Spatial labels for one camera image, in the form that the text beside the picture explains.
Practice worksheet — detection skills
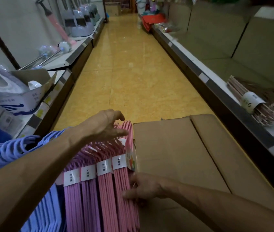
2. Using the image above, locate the rose gold metal hanger bundle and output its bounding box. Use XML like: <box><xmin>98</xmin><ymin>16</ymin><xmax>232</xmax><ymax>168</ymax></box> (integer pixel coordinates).
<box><xmin>226</xmin><ymin>75</ymin><xmax>274</xmax><ymax>126</ymax></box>

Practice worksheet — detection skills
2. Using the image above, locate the pink hanger bundle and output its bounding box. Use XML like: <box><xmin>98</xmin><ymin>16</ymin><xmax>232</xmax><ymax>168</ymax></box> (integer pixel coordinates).
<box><xmin>110</xmin><ymin>121</ymin><xmax>140</xmax><ymax>232</ymax></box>
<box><xmin>94</xmin><ymin>142</ymin><xmax>119</xmax><ymax>232</ymax></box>

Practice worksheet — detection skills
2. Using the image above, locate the person's left forearm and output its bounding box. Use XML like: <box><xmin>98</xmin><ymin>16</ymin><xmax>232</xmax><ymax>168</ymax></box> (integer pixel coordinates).
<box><xmin>0</xmin><ymin>132</ymin><xmax>79</xmax><ymax>232</ymax></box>

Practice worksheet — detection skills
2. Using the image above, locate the person's right forearm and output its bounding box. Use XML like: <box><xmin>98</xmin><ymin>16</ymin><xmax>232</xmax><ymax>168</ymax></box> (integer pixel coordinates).
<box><xmin>163</xmin><ymin>179</ymin><xmax>274</xmax><ymax>232</ymax></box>

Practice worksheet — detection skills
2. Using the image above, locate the clear toilet brush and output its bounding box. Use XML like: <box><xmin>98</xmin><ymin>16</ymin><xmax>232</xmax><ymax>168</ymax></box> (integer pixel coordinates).
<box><xmin>18</xmin><ymin>45</ymin><xmax>60</xmax><ymax>70</ymax></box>
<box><xmin>32</xmin><ymin>41</ymin><xmax>72</xmax><ymax>69</ymax></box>

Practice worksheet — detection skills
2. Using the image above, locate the white box with blue stripe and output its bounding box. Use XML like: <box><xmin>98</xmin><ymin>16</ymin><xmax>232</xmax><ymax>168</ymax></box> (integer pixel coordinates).
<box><xmin>0</xmin><ymin>69</ymin><xmax>58</xmax><ymax>116</ymax></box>

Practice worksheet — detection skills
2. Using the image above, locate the small brown cardboard box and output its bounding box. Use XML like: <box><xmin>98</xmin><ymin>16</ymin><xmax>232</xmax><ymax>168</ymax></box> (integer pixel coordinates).
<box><xmin>105</xmin><ymin>2</ymin><xmax>122</xmax><ymax>17</ymax></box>

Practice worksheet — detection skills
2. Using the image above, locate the pile of colourful small goods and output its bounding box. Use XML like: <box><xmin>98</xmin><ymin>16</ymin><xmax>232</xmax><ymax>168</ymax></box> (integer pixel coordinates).
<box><xmin>146</xmin><ymin>0</ymin><xmax>166</xmax><ymax>12</ymax></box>

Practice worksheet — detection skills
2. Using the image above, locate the grey store shelf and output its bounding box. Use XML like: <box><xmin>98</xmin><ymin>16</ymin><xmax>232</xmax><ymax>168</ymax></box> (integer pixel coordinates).
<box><xmin>150</xmin><ymin>0</ymin><xmax>274</xmax><ymax>208</ymax></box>

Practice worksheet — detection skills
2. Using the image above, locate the flattened brown cardboard box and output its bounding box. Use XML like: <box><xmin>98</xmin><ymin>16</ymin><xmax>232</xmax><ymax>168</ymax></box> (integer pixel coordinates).
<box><xmin>132</xmin><ymin>114</ymin><xmax>274</xmax><ymax>232</ymax></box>

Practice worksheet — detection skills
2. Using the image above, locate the person's left hand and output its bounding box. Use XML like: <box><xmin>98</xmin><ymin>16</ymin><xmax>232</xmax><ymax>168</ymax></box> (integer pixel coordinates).
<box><xmin>64</xmin><ymin>109</ymin><xmax>129</xmax><ymax>148</ymax></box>

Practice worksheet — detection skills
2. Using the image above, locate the white display rack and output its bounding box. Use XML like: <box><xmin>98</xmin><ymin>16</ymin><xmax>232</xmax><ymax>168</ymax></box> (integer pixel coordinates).
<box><xmin>0</xmin><ymin>0</ymin><xmax>106</xmax><ymax>232</ymax></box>

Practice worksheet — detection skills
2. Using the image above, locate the clear wrapped packet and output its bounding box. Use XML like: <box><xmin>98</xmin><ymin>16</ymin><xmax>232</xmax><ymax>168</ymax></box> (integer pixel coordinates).
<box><xmin>159</xmin><ymin>22</ymin><xmax>180</xmax><ymax>33</ymax></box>

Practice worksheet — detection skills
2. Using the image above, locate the row of grey dustpan sets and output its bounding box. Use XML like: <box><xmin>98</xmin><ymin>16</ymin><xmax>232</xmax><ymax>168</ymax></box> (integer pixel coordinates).
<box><xmin>59</xmin><ymin>0</ymin><xmax>101</xmax><ymax>38</ymax></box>

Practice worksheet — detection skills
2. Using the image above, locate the person's right hand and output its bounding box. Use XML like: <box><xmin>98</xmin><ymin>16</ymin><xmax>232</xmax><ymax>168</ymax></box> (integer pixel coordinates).
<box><xmin>122</xmin><ymin>172</ymin><xmax>169</xmax><ymax>200</ymax></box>

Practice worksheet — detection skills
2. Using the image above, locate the white printed carton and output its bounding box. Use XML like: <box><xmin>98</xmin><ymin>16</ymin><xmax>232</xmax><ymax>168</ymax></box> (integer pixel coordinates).
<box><xmin>0</xmin><ymin>103</ymin><xmax>24</xmax><ymax>133</ymax></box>

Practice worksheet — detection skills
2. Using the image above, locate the white round plastic item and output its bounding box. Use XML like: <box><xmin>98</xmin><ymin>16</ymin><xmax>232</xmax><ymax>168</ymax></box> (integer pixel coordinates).
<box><xmin>27</xmin><ymin>80</ymin><xmax>43</xmax><ymax>91</ymax></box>

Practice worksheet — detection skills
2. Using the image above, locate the lilac hanger bundle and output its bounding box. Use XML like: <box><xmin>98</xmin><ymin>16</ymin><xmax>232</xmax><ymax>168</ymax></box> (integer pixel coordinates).
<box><xmin>79</xmin><ymin>147</ymin><xmax>102</xmax><ymax>232</ymax></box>
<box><xmin>62</xmin><ymin>154</ymin><xmax>85</xmax><ymax>232</ymax></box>

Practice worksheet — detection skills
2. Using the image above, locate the white bucket stack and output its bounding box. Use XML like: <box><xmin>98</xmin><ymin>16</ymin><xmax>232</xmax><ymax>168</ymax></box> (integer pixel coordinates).
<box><xmin>136</xmin><ymin>0</ymin><xmax>147</xmax><ymax>15</ymax></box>

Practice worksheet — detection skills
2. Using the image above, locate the pink plunger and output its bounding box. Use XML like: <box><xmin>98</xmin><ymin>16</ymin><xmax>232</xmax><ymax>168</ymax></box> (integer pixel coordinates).
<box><xmin>36</xmin><ymin>0</ymin><xmax>77</xmax><ymax>46</ymax></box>

